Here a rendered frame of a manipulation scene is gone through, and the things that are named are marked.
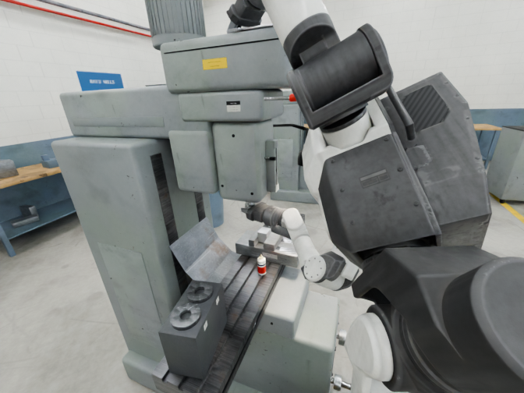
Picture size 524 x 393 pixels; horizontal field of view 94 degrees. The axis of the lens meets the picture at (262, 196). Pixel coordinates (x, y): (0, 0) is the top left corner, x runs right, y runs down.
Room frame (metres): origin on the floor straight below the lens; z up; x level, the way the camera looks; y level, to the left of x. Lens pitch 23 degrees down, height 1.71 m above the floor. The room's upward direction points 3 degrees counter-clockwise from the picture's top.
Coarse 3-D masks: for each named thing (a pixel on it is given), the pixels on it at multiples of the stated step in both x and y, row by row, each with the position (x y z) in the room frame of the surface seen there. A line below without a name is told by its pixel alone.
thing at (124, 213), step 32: (64, 160) 1.08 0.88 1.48; (96, 160) 1.00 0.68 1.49; (128, 160) 0.93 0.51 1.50; (160, 160) 1.03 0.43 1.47; (96, 192) 1.03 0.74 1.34; (128, 192) 0.95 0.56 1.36; (160, 192) 1.00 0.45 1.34; (192, 192) 1.20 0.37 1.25; (96, 224) 1.06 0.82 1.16; (128, 224) 0.97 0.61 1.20; (160, 224) 0.97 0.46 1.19; (192, 224) 1.16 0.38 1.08; (96, 256) 1.09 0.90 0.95; (128, 256) 0.99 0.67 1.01; (160, 256) 0.93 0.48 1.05; (128, 288) 1.02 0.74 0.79; (160, 288) 0.93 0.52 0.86; (128, 320) 1.06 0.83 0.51; (160, 320) 0.95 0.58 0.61; (160, 352) 0.99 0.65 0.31
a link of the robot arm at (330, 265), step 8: (336, 248) 0.59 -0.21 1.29; (312, 256) 0.61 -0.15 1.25; (320, 256) 0.59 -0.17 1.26; (328, 256) 0.57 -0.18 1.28; (336, 256) 0.57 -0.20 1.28; (344, 256) 0.56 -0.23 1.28; (312, 264) 0.58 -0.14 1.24; (320, 264) 0.56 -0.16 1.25; (328, 264) 0.55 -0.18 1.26; (336, 264) 0.54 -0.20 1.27; (344, 264) 0.55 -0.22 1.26; (352, 264) 0.55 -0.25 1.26; (304, 272) 0.58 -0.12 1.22; (312, 272) 0.56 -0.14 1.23; (320, 272) 0.55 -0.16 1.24; (328, 272) 0.54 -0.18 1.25; (336, 272) 0.53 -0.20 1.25; (344, 272) 0.54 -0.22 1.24; (352, 272) 0.54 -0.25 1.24; (312, 280) 0.55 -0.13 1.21; (320, 280) 0.54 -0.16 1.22; (328, 280) 0.54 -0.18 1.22; (352, 280) 0.56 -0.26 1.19; (344, 288) 0.56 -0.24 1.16
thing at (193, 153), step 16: (176, 144) 0.97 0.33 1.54; (192, 144) 0.94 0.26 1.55; (208, 144) 0.93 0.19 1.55; (176, 160) 0.98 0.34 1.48; (192, 160) 0.95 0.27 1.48; (208, 160) 0.92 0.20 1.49; (176, 176) 0.99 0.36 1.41; (192, 176) 0.95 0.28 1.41; (208, 176) 0.92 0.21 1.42; (208, 192) 0.93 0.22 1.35
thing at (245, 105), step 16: (192, 96) 0.93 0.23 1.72; (208, 96) 0.91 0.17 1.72; (224, 96) 0.88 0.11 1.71; (240, 96) 0.86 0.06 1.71; (256, 96) 0.84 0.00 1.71; (272, 96) 0.92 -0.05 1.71; (192, 112) 0.94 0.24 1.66; (208, 112) 0.91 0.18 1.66; (224, 112) 0.89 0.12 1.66; (240, 112) 0.86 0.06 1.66; (256, 112) 0.84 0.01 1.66; (272, 112) 0.92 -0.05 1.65
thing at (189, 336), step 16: (192, 288) 0.66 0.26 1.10; (208, 288) 0.65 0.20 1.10; (176, 304) 0.60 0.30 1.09; (192, 304) 0.58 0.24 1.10; (208, 304) 0.59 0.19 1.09; (224, 304) 0.68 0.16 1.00; (176, 320) 0.52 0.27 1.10; (192, 320) 0.52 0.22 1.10; (208, 320) 0.56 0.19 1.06; (224, 320) 0.66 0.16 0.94; (160, 336) 0.50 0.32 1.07; (176, 336) 0.49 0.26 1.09; (192, 336) 0.48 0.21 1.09; (208, 336) 0.54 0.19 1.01; (176, 352) 0.49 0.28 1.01; (192, 352) 0.48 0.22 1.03; (208, 352) 0.52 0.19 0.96; (176, 368) 0.49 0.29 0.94; (192, 368) 0.48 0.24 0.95; (208, 368) 0.51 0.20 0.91
